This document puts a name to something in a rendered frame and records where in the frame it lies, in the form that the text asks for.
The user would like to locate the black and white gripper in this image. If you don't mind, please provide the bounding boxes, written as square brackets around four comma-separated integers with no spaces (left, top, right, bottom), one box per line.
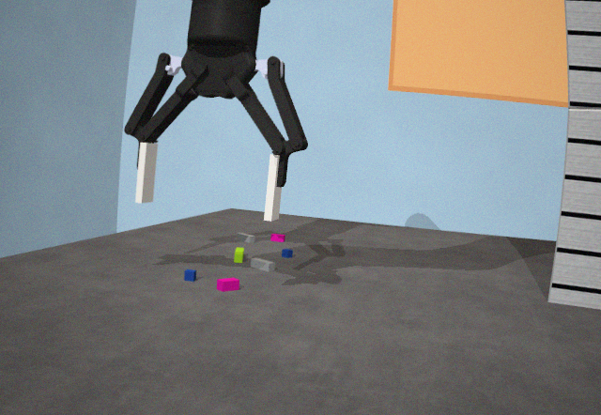
[124,0,308,221]

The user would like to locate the lime green rod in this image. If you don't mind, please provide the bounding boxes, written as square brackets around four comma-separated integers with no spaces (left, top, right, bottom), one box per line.
[234,248,244,263]

